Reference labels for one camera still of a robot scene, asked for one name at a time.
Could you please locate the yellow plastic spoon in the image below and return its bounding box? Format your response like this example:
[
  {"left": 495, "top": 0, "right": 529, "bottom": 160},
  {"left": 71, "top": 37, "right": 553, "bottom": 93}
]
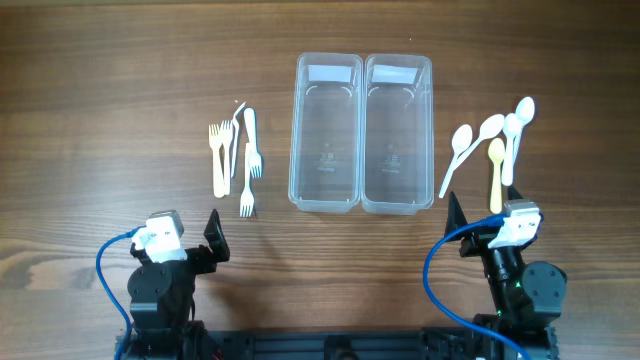
[{"left": 488, "top": 138, "right": 505, "bottom": 214}]

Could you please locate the white plastic spoon long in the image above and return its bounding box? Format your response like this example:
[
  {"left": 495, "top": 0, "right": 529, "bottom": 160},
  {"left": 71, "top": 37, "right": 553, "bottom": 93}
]
[{"left": 455, "top": 114, "right": 505, "bottom": 168}]

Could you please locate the yellow plastic fork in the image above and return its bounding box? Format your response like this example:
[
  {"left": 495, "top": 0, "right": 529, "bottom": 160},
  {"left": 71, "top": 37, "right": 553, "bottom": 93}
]
[{"left": 208, "top": 124, "right": 225, "bottom": 198}]

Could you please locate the white plastic spoon thick handle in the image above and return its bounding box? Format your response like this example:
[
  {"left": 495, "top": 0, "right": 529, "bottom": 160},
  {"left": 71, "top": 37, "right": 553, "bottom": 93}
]
[{"left": 501, "top": 113, "right": 523, "bottom": 186}]

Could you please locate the white plastic fork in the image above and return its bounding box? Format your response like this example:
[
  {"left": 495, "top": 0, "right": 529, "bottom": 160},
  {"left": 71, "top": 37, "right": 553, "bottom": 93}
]
[
  {"left": 219, "top": 120, "right": 233, "bottom": 195},
  {"left": 240, "top": 143, "right": 255, "bottom": 218}
]

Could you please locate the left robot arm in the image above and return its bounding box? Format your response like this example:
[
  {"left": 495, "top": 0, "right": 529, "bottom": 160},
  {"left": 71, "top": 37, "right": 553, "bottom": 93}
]
[{"left": 115, "top": 210, "right": 230, "bottom": 359}]

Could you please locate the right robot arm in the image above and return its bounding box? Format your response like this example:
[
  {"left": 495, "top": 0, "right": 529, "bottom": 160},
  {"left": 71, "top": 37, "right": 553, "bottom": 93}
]
[{"left": 454, "top": 186, "right": 567, "bottom": 360}]

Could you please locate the right clear plastic container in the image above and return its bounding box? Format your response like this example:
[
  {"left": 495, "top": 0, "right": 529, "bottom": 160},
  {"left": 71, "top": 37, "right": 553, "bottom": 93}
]
[{"left": 362, "top": 54, "right": 434, "bottom": 215}]

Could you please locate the clear plastic container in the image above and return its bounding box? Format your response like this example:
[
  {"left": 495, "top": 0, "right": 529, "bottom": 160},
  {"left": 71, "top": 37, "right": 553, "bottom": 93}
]
[
  {"left": 362, "top": 54, "right": 434, "bottom": 215},
  {"left": 288, "top": 52, "right": 363, "bottom": 213}
]

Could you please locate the left clear plastic container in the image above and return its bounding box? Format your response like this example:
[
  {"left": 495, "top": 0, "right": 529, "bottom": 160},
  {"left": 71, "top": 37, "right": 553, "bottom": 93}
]
[{"left": 288, "top": 52, "right": 363, "bottom": 213}]

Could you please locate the light blue plastic fork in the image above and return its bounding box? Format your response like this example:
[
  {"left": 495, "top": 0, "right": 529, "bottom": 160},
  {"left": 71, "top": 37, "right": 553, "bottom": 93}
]
[{"left": 243, "top": 107, "right": 262, "bottom": 178}]

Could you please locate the white fork on its side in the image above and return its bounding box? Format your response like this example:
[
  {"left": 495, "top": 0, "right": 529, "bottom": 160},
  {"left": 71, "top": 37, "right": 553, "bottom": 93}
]
[{"left": 231, "top": 102, "right": 246, "bottom": 178}]

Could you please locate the right blue cable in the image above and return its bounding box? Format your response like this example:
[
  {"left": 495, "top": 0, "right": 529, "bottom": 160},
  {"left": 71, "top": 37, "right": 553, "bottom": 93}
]
[{"left": 422, "top": 213, "right": 532, "bottom": 360}]

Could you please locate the blue cable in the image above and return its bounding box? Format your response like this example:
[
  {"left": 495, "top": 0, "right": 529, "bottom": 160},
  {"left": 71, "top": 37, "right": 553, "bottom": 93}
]
[
  {"left": 422, "top": 213, "right": 532, "bottom": 360},
  {"left": 95, "top": 225, "right": 147, "bottom": 360}
]

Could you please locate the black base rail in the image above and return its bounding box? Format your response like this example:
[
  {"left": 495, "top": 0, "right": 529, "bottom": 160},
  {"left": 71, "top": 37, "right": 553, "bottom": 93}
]
[{"left": 114, "top": 327, "right": 559, "bottom": 360}]

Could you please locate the left blue cable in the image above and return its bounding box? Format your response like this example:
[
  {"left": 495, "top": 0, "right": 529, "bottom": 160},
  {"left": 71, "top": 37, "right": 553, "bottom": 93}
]
[{"left": 95, "top": 225, "right": 147, "bottom": 360}]

